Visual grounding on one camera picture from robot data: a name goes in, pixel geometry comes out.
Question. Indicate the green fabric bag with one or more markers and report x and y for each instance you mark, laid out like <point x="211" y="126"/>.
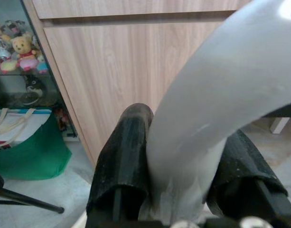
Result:
<point x="40" y="154"/>

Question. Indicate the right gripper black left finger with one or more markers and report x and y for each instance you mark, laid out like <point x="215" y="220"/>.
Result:
<point x="121" y="154"/>

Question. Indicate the white tote bag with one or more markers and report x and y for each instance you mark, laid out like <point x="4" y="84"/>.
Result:
<point x="14" y="128"/>

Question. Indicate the glass display cabinet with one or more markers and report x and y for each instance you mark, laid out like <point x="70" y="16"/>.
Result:
<point x="52" y="78"/>

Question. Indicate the blue plush toy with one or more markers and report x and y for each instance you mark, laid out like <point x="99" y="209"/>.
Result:
<point x="42" y="67"/>

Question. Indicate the yellow bear plush toy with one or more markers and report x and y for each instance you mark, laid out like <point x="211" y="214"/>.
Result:
<point x="23" y="48"/>

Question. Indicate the white furniture leg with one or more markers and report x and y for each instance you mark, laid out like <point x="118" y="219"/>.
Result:
<point x="279" y="126"/>

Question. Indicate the light wooden cabinet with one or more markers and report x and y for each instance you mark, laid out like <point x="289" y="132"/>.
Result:
<point x="112" y="71"/>

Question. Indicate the black and white plush toy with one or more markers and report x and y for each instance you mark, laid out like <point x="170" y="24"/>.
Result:
<point x="34" y="88"/>

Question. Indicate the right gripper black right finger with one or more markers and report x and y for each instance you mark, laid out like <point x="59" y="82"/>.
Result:
<point x="247" y="166"/>

